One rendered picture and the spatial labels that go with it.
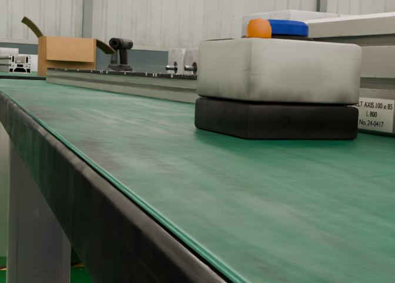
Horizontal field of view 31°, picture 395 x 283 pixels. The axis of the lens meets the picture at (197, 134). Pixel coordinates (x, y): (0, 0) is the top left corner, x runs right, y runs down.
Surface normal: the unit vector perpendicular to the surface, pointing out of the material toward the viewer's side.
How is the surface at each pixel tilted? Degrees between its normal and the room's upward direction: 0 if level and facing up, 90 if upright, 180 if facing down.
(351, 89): 90
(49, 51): 68
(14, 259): 90
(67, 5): 90
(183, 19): 90
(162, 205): 0
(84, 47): 63
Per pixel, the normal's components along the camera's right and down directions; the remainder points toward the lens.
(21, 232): 0.31, 0.10
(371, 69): -0.91, 0.00
